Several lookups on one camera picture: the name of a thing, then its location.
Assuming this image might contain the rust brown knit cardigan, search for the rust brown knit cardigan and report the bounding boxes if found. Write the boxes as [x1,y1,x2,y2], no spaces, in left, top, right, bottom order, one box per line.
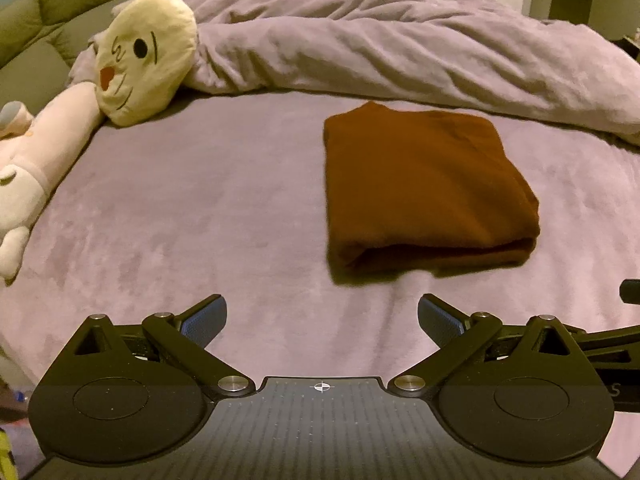
[323,102,540,275]

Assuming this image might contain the lilac bed sheet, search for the lilac bed sheet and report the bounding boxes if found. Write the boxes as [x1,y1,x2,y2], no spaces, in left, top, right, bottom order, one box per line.
[1,93,639,479]

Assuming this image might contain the cream cat plush toy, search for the cream cat plush toy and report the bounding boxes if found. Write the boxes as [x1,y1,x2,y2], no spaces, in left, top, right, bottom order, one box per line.
[1,0,198,281]

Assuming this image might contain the olive green headboard cushion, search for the olive green headboard cushion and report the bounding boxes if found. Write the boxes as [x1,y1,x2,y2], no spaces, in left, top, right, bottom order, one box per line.
[1,0,127,114]

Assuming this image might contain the lilac rumpled duvet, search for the lilac rumpled duvet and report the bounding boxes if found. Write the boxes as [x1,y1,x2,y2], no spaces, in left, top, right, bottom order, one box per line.
[67,0,640,149]

